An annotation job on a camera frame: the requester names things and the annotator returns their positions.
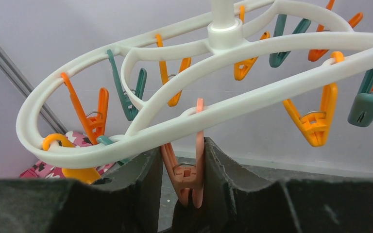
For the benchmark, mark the pink clothespin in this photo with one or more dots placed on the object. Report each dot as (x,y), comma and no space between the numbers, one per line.
(185,177)

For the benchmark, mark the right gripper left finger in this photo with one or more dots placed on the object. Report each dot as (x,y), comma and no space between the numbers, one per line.
(126,200)

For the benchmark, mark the white plastic clip hanger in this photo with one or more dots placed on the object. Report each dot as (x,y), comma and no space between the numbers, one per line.
(282,96)

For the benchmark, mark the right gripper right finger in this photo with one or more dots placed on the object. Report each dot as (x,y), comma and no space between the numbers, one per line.
(236,200)

